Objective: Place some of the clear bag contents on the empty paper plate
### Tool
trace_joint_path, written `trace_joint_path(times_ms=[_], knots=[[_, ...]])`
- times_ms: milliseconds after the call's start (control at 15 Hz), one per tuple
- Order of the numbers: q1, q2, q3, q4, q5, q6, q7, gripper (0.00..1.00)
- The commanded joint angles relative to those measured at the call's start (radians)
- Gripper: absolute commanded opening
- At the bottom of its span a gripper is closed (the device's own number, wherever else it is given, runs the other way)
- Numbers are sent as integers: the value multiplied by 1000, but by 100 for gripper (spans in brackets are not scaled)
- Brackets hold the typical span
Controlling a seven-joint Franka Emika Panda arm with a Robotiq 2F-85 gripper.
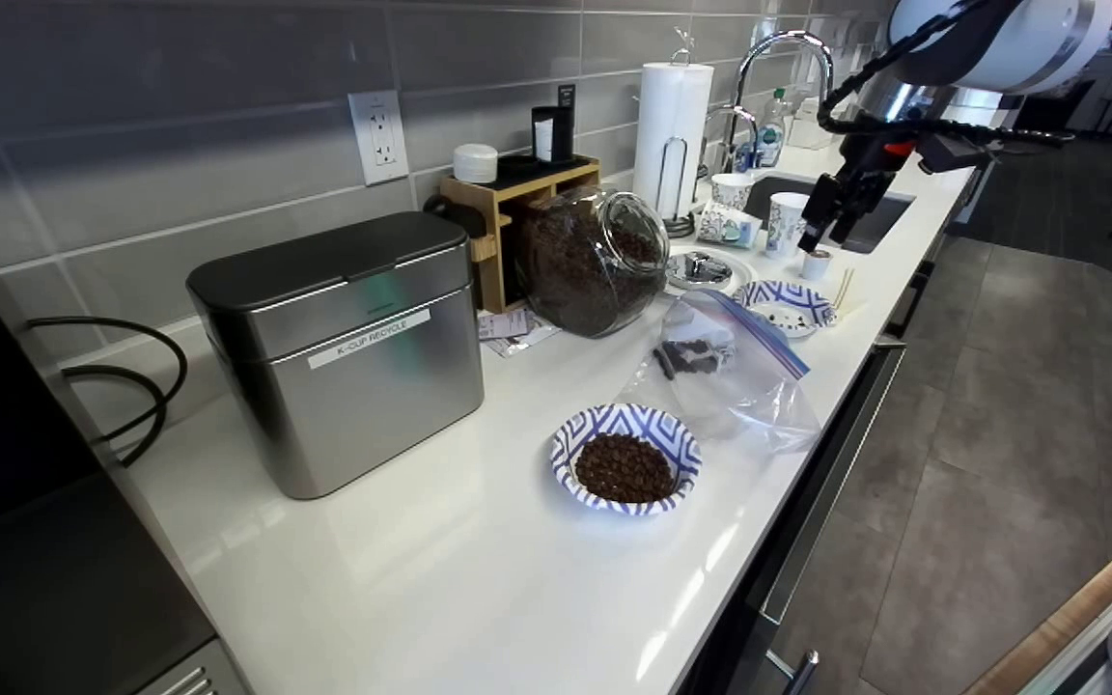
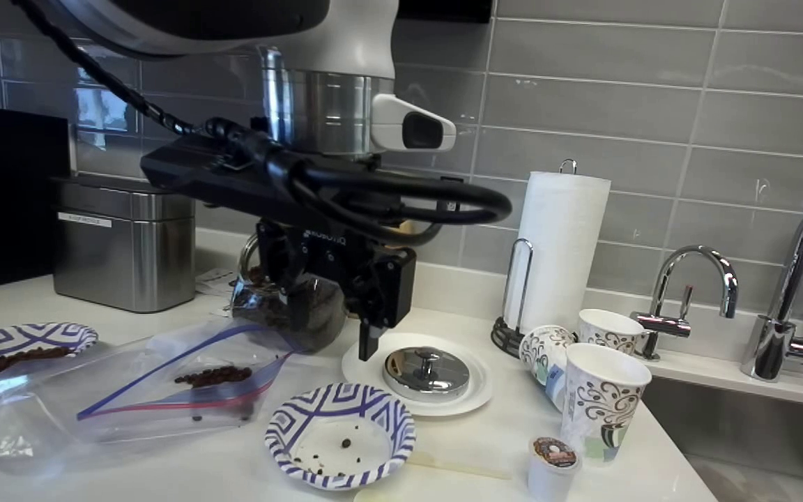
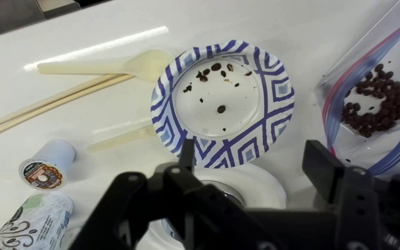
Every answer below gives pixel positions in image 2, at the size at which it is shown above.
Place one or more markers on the glass jar of coffee beans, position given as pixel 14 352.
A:
pixel 325 317

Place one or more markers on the steel jar lid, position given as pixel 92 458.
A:
pixel 426 376

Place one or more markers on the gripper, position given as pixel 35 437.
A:
pixel 318 247

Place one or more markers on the black appliance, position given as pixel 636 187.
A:
pixel 4 202

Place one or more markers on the paper towel roll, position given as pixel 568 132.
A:
pixel 562 244

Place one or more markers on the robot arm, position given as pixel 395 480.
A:
pixel 346 42

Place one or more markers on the coffee beans in bag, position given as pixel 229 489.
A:
pixel 215 376

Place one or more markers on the white paper card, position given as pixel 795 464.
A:
pixel 215 282

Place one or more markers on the empty patterned paper plate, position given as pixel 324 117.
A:
pixel 340 439

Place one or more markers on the coffee pod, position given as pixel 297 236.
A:
pixel 553 467

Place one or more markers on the patterned paper cup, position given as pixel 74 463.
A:
pixel 600 404
pixel 544 355
pixel 607 331

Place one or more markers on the small chrome tap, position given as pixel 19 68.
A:
pixel 670 324

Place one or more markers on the steel canister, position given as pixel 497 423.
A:
pixel 123 251

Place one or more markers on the heap of coffee beans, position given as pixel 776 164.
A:
pixel 11 360

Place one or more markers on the large chrome tap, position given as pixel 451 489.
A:
pixel 771 341

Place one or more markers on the steel sink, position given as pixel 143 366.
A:
pixel 743 425

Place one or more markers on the patterned paper plate with beans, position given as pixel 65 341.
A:
pixel 4 338

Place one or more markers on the clear zip bag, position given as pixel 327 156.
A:
pixel 129 390

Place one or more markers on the paper towel holder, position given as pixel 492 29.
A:
pixel 509 335

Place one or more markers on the white round plate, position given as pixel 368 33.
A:
pixel 475 390

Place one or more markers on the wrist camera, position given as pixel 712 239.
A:
pixel 192 174

